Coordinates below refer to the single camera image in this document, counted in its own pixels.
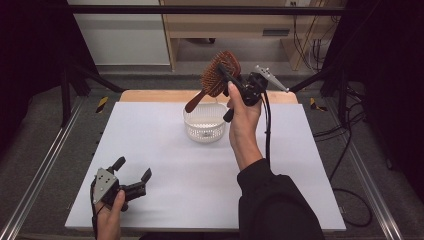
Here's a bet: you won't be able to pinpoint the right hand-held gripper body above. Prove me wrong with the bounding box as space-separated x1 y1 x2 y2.
233 64 291 108

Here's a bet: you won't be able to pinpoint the black looped cable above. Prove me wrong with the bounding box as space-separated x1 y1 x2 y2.
332 188 373 228

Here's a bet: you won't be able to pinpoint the black curtain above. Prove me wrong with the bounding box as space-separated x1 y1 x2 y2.
0 0 98 154
320 0 424 203

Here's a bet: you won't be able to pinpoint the wooden table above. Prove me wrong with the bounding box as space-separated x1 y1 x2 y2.
119 89 299 104

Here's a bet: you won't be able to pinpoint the light wooden desk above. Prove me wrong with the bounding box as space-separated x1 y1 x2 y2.
159 0 346 72

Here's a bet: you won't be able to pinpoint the person's right hand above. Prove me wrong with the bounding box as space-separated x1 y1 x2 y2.
226 81 265 151

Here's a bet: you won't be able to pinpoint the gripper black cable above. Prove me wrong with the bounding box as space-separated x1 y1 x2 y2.
89 181 100 240
261 90 273 168

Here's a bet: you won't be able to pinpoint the black metal stand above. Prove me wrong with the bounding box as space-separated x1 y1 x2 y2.
289 63 350 128
60 62 125 128

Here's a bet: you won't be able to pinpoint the black floor cables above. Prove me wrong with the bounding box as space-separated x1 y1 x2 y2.
312 84 368 179

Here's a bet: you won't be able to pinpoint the white perforated plastic basket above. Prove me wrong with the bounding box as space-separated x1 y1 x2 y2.
182 95 231 144

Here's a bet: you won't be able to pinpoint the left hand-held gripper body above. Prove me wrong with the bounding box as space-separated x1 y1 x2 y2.
90 164 148 213

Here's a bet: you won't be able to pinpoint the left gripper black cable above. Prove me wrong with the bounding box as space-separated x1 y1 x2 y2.
89 181 100 240

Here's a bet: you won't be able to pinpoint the brown wooden hairbrush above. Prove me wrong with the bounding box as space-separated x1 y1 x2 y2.
184 50 243 114

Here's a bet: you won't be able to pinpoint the black horizontal frame bar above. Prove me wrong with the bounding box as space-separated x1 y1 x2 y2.
66 4 348 15

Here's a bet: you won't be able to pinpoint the person's left hand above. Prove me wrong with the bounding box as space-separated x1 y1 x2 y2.
94 189 128 240

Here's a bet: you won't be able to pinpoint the aluminium rail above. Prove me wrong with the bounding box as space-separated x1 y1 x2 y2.
0 96 85 240
324 98 405 240

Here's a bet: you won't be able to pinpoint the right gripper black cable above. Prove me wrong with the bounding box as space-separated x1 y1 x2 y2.
261 90 273 168

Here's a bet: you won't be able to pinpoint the white board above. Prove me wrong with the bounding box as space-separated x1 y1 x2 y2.
64 101 347 233

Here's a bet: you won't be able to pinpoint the white cabinet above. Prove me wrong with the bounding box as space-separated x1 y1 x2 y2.
66 0 171 66

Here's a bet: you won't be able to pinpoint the hanging cable bundle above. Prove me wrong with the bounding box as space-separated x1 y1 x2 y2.
290 0 338 73

